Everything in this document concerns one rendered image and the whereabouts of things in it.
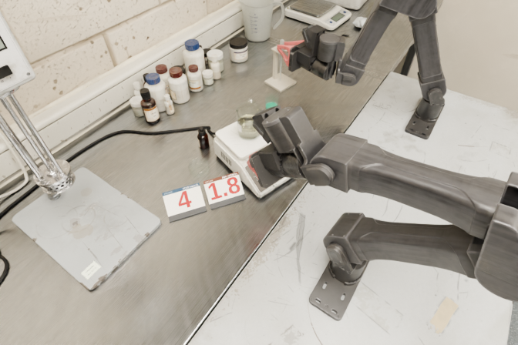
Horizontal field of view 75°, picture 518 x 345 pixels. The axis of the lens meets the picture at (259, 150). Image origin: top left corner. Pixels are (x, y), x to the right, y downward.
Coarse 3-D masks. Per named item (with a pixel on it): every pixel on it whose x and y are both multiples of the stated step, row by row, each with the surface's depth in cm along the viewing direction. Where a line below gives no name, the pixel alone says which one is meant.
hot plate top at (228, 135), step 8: (224, 128) 89; (232, 128) 89; (216, 136) 88; (224, 136) 87; (232, 136) 87; (224, 144) 85; (232, 144) 85; (240, 144) 85; (248, 144) 85; (256, 144) 85; (264, 144) 85; (240, 152) 83; (248, 152) 83
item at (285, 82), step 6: (276, 48) 111; (276, 54) 112; (276, 60) 114; (276, 66) 115; (276, 72) 117; (270, 78) 119; (276, 78) 119; (282, 78) 119; (288, 78) 119; (270, 84) 117; (276, 84) 117; (282, 84) 117; (288, 84) 117; (282, 90) 115
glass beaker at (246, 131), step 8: (240, 104) 84; (248, 104) 84; (256, 104) 84; (240, 112) 85; (248, 112) 86; (256, 112) 85; (240, 120) 81; (248, 120) 80; (240, 128) 83; (248, 128) 82; (240, 136) 85; (248, 136) 84; (256, 136) 85
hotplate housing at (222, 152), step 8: (216, 144) 89; (216, 152) 92; (224, 152) 87; (232, 152) 85; (224, 160) 89; (232, 160) 85; (240, 160) 83; (232, 168) 87; (240, 168) 83; (240, 176) 85; (248, 176) 82; (248, 184) 84; (280, 184) 85; (256, 192) 82; (264, 192) 82
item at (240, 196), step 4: (204, 184) 82; (240, 184) 84; (228, 196) 83; (232, 196) 84; (236, 196) 84; (240, 196) 84; (244, 196) 84; (208, 200) 82; (216, 200) 83; (220, 200) 83; (224, 200) 83; (228, 200) 83; (232, 200) 83; (236, 200) 83; (240, 200) 83; (212, 204) 82; (216, 204) 82; (220, 204) 82; (224, 204) 82; (228, 204) 82; (212, 208) 81; (216, 208) 82
